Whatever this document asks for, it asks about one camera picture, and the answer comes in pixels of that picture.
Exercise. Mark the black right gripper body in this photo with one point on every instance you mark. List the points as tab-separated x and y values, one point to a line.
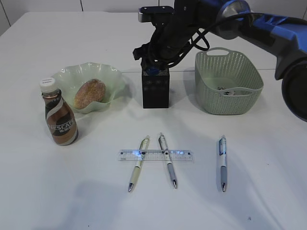
168	42

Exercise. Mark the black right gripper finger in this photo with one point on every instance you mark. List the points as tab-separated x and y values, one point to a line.
147	64
142	52

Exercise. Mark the sugared bread roll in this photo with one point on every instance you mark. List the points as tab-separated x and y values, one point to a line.
92	91

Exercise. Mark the brown Nescafe coffee bottle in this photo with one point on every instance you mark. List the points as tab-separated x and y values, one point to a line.
58	115

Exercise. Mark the blue grey right robot arm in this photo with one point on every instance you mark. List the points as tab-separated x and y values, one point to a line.
284	37

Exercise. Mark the black mesh pen holder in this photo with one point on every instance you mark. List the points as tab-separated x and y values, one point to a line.
155	89

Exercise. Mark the green woven plastic basket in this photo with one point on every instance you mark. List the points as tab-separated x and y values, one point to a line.
221	67

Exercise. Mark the grey grip pen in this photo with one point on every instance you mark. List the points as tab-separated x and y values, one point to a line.
164	146

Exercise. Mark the cream grip pen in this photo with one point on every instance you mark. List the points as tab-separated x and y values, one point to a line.
137	168

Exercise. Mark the green wavy glass plate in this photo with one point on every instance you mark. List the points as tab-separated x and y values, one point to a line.
72	78

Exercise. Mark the blue grip pen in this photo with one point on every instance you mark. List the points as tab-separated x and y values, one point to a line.
223	163

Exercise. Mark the clear plastic ruler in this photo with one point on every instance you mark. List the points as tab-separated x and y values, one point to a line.
155	155

